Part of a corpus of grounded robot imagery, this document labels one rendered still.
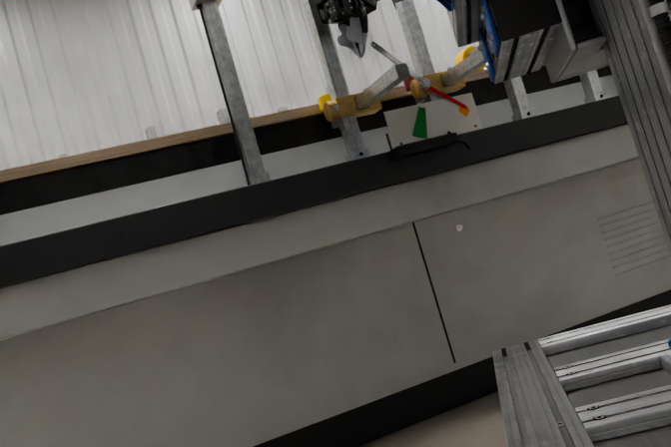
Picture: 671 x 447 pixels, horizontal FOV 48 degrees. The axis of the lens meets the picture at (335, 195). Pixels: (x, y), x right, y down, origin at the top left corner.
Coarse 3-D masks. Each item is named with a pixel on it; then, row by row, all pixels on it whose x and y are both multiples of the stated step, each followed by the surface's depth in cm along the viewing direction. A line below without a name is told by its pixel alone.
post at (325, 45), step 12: (312, 0) 185; (312, 12) 185; (324, 12) 186; (312, 24) 186; (324, 24) 185; (324, 36) 185; (324, 48) 184; (324, 60) 185; (336, 60) 185; (324, 72) 186; (336, 72) 184; (336, 84) 184; (336, 96) 183; (348, 120) 183; (348, 132) 182; (348, 144) 183; (360, 144) 183
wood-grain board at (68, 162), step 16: (544, 64) 230; (464, 80) 219; (384, 96) 210; (400, 96) 212; (288, 112) 200; (304, 112) 201; (320, 112) 203; (208, 128) 192; (224, 128) 193; (256, 128) 197; (128, 144) 185; (144, 144) 186; (160, 144) 187; (176, 144) 189; (48, 160) 178; (64, 160) 179; (80, 160) 180; (96, 160) 182; (0, 176) 174; (16, 176) 175; (32, 176) 177
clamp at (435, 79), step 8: (440, 72) 193; (416, 80) 191; (432, 80) 192; (440, 80) 192; (416, 88) 191; (440, 88) 192; (448, 88) 193; (456, 88) 194; (416, 96) 192; (424, 96) 193
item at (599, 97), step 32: (512, 128) 195; (544, 128) 199; (576, 128) 202; (608, 128) 209; (352, 160) 179; (384, 160) 182; (416, 160) 185; (448, 160) 188; (480, 160) 191; (224, 192) 168; (256, 192) 170; (288, 192) 172; (320, 192) 175; (352, 192) 178; (96, 224) 157; (128, 224) 160; (160, 224) 162; (192, 224) 164; (224, 224) 166; (0, 256) 150; (32, 256) 152; (64, 256) 154; (96, 256) 156
